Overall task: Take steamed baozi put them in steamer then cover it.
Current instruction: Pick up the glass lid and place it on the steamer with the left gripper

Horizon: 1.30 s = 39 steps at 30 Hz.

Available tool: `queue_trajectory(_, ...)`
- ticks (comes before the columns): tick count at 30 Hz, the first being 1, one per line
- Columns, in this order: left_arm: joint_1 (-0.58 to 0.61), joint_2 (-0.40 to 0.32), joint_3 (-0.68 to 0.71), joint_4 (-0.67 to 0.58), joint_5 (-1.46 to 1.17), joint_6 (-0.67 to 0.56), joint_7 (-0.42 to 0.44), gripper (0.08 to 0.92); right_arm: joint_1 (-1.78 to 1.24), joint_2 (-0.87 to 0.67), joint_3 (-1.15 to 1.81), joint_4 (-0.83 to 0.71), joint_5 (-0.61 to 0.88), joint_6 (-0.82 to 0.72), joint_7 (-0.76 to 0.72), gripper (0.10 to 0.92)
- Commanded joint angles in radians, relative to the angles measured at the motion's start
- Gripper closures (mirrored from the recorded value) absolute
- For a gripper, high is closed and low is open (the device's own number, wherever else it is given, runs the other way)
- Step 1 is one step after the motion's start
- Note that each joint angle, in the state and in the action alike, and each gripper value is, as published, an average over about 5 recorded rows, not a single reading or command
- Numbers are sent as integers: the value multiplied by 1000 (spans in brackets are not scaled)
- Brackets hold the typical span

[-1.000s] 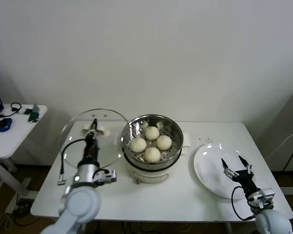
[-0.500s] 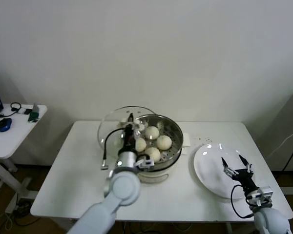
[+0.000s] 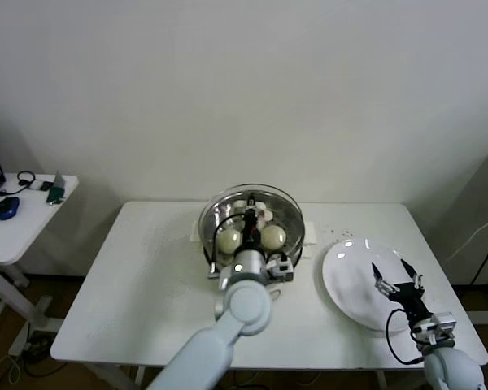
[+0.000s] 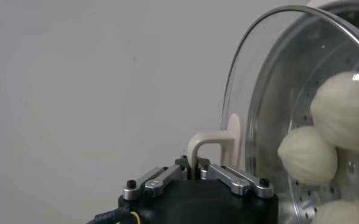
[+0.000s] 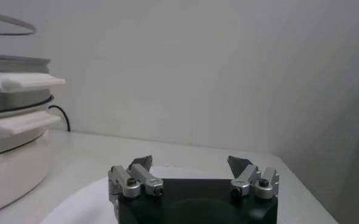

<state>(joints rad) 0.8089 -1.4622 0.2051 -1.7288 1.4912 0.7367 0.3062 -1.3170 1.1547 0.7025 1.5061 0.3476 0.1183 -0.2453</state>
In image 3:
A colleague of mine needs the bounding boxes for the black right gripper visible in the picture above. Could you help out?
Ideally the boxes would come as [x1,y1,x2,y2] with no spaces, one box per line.
[370,258,433,324]

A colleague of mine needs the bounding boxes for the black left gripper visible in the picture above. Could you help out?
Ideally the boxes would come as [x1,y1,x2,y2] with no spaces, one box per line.
[238,194,262,252]

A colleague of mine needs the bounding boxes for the glass pot lid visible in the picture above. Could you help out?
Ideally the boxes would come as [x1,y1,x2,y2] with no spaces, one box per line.
[198,183,304,265]

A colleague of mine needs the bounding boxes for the white steamed baozi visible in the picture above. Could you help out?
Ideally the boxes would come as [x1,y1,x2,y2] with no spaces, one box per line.
[217,228,244,255]
[259,224,288,249]

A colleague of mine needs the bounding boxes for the stainless steel steamer basket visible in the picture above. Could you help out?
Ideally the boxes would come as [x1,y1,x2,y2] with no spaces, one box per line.
[190,190,319,281]

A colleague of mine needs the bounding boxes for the white round plate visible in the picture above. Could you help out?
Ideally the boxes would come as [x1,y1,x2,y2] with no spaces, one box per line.
[320,238,426,332]

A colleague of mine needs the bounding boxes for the white work table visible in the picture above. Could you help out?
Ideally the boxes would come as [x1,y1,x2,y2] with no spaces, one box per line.
[48,201,488,390]

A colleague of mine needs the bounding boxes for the green and grey gadget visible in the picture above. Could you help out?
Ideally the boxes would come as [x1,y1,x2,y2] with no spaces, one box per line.
[45,171,67,206]

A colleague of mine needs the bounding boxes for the white side table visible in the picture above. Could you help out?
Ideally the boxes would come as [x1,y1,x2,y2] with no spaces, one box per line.
[0,173,81,338]

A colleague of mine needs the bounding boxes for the blue computer mouse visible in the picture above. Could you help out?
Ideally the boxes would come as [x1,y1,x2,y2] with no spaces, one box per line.
[0,196,20,221]

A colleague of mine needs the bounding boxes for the white floor power strip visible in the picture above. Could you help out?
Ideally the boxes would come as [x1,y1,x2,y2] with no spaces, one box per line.
[7,340,33,358]

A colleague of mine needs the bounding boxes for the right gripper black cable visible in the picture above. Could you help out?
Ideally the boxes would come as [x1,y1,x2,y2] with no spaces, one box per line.
[385,307,426,366]

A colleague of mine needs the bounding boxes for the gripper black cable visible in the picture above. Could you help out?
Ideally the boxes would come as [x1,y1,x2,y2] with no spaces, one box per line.
[385,307,426,366]
[208,214,249,281]

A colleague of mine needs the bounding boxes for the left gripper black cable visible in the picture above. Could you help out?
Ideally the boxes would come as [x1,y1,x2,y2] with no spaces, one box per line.
[208,214,249,281]

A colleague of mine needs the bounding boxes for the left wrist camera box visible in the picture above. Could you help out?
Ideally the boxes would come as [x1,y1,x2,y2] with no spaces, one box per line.
[267,253,295,283]

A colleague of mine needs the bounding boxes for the white wall cable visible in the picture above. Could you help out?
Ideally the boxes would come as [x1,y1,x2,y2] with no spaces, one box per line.
[447,205,488,261]

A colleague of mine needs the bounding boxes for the black earphone cable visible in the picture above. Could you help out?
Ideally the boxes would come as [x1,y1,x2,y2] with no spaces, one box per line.
[0,170,37,201]

